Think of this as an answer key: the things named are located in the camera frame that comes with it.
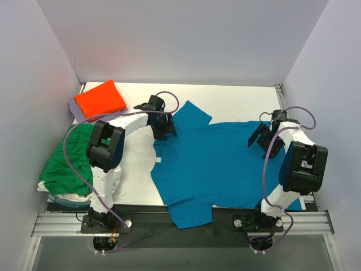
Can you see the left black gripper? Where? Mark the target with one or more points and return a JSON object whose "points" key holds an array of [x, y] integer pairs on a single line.
{"points": [[162, 126]]}

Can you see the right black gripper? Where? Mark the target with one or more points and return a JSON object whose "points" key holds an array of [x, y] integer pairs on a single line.
{"points": [[265, 138]]}

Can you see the teal blue t shirt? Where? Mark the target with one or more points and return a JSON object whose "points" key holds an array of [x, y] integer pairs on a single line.
{"points": [[210, 165]]}

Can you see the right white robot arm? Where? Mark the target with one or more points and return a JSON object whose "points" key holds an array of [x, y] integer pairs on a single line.
{"points": [[301, 172]]}

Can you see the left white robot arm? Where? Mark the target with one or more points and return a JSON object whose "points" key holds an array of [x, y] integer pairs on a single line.
{"points": [[106, 147]]}

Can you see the white t shirt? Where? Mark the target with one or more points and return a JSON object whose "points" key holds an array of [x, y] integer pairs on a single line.
{"points": [[79, 198]]}

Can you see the folded orange t shirt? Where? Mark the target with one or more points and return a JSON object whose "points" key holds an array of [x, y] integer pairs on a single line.
{"points": [[104, 98]]}

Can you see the folded lavender t shirt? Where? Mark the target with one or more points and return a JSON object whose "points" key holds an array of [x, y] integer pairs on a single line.
{"points": [[79, 115]]}

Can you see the light blue t shirt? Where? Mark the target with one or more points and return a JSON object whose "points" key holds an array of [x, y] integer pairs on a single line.
{"points": [[68, 203]]}

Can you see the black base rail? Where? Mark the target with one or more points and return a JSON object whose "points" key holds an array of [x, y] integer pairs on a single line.
{"points": [[202, 236]]}

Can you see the aluminium front frame rail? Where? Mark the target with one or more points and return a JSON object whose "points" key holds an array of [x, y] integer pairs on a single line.
{"points": [[71, 224]]}

